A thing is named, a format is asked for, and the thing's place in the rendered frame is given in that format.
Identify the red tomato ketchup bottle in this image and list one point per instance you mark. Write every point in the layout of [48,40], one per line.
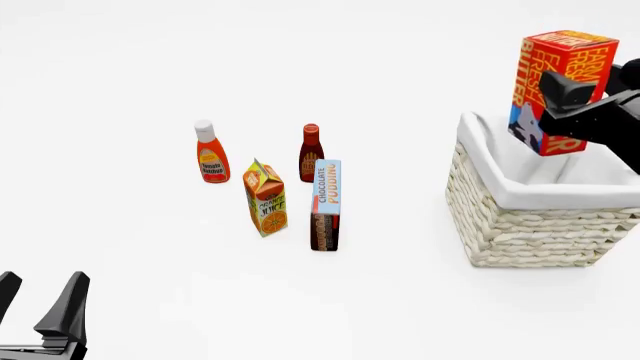
[212,157]

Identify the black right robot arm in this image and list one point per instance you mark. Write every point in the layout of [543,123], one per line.
[629,77]

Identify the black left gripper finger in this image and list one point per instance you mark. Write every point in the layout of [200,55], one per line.
[67,311]
[8,290]

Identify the white cloth basket liner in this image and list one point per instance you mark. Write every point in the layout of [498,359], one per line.
[505,176]

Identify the orange juice carton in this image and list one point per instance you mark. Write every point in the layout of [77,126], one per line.
[266,202]

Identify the chocolate pudding box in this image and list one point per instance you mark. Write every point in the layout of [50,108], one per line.
[326,202]

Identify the white woven wicker basket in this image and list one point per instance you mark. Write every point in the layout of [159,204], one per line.
[525,236]

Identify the red butter box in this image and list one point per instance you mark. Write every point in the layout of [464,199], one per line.
[560,56]

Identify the dark red sauce bottle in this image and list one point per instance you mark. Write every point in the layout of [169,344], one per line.
[310,153]

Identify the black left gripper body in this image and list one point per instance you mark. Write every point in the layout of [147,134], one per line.
[35,351]

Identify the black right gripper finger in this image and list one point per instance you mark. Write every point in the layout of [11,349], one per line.
[570,92]

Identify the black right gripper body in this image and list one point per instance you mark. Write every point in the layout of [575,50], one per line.
[585,125]

